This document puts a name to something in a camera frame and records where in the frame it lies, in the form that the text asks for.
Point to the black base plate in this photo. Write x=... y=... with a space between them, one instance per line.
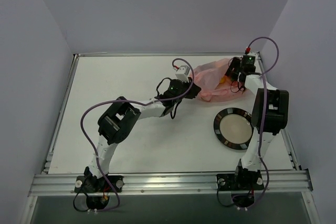
x=91 y=184
x=235 y=182

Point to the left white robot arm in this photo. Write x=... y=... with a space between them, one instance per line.
x=117 y=122

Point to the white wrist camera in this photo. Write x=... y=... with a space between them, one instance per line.
x=247 y=50
x=182 y=73

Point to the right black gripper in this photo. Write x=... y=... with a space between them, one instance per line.
x=233 y=68

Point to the orange fake fruit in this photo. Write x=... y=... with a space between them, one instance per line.
x=223 y=79

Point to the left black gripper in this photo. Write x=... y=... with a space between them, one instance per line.
x=191 y=89

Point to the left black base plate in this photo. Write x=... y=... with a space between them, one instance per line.
x=91 y=184

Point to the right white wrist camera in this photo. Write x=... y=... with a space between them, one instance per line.
x=247 y=50

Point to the aluminium front rail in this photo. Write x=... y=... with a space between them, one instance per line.
x=167 y=183

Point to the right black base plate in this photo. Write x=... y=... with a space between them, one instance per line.
x=235 y=182

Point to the pink plastic bag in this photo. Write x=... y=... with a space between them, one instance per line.
x=208 y=76

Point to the black rimmed ceramic plate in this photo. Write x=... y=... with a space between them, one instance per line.
x=233 y=128

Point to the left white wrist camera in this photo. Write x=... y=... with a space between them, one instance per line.
x=182 y=73

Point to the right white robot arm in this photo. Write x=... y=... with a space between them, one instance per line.
x=269 y=116

